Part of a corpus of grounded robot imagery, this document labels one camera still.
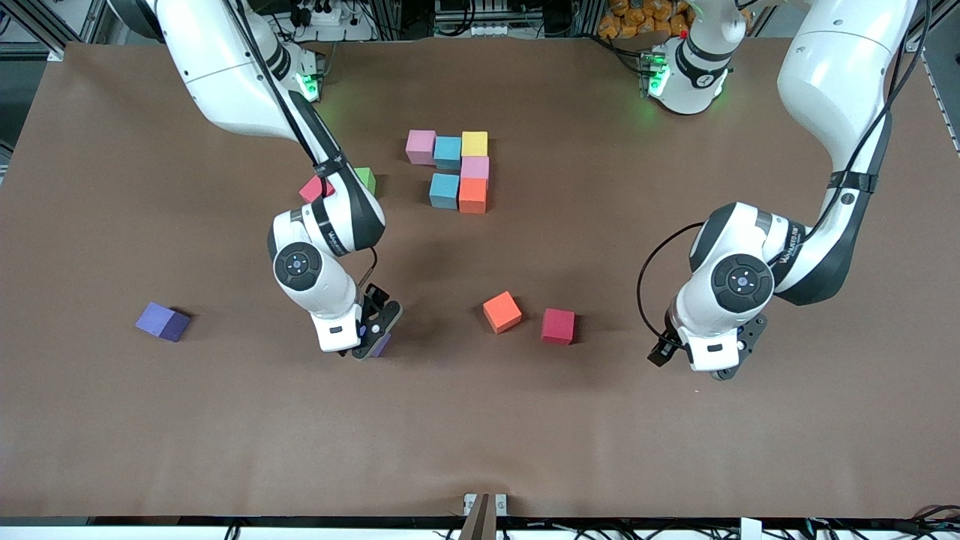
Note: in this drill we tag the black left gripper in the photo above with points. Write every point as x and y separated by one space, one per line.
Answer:
663 349

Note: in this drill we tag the red foam cube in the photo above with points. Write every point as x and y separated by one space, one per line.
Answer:
311 191
558 326

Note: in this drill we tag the orange foam cube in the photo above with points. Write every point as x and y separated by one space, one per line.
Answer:
472 197
502 312

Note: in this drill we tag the pink foam cube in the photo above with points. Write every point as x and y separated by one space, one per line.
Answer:
421 147
475 167

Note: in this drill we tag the cyan foam cube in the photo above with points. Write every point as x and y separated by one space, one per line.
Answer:
444 190
448 151

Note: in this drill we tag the purple foam cube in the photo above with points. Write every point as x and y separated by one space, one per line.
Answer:
382 346
161 322

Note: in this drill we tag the yellow foam cube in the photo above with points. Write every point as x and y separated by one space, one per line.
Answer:
474 143

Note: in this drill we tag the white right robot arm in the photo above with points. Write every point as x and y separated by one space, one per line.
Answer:
225 67

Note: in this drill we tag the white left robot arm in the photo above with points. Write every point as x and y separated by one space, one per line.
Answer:
840 67

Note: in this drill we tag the brown table cover sheet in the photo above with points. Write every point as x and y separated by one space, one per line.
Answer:
480 420

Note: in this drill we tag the orange packets pile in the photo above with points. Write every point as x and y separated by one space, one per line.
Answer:
637 19

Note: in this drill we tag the green foam cube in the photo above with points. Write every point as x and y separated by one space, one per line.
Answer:
367 180

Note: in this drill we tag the white electrical box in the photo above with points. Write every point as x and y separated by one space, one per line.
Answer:
487 30

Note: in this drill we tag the white power strip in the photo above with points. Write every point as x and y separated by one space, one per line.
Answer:
334 30

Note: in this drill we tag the silver bracket with brown post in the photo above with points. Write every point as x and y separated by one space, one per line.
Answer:
484 517

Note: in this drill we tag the aluminium frame profile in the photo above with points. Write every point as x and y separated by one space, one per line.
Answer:
916 41
34 26

